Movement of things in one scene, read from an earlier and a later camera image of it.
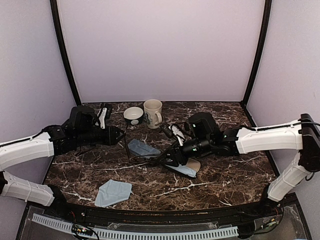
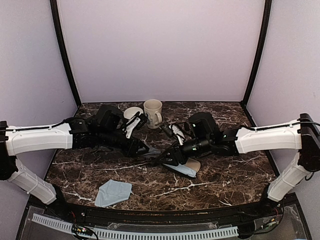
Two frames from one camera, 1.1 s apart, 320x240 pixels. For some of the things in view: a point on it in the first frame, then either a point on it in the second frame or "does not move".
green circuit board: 81,229 does not move
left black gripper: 111,137 to 135,144
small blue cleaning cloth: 184,169 does not move
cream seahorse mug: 152,108 does not move
